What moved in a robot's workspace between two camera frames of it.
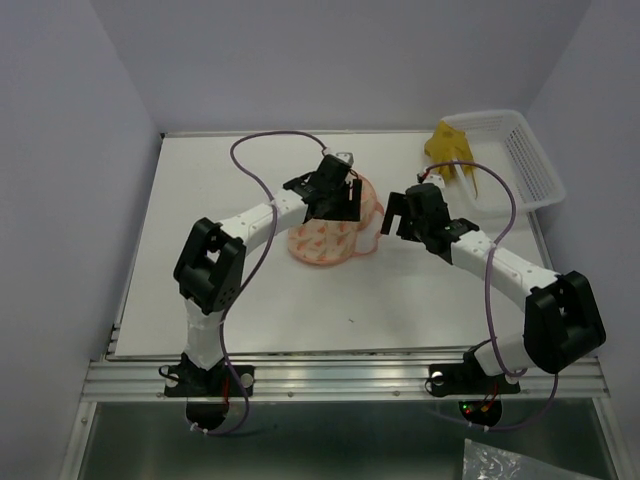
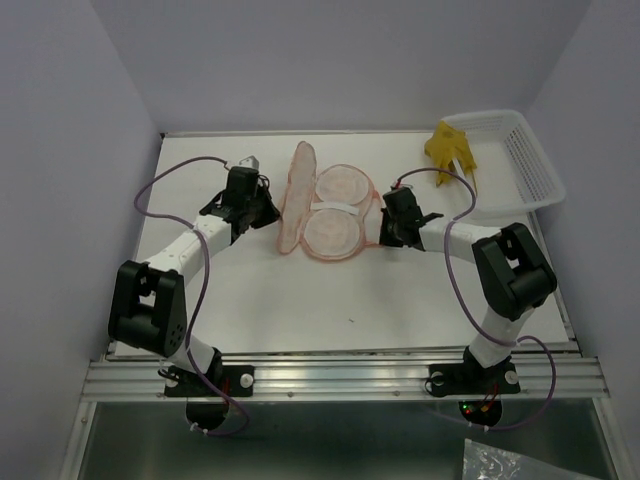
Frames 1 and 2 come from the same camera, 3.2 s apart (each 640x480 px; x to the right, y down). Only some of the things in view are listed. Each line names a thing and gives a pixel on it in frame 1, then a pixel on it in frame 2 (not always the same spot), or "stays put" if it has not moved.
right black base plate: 469,378 stays put
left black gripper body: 341,194 -> 250,206
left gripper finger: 354,206 -> 266,211
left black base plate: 194,381 stays put
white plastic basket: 504,142 stays put
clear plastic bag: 481,461 stays put
